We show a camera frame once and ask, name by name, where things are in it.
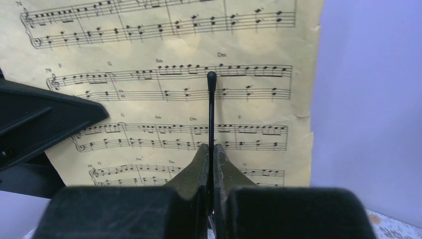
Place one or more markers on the black music stand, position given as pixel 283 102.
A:
pixel 48 178

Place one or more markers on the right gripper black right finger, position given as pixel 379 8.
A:
pixel 244 210

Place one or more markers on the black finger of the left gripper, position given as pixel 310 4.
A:
pixel 33 120

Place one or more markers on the yellow sheet music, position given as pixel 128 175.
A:
pixel 146 62

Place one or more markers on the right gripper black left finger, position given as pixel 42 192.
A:
pixel 176 210

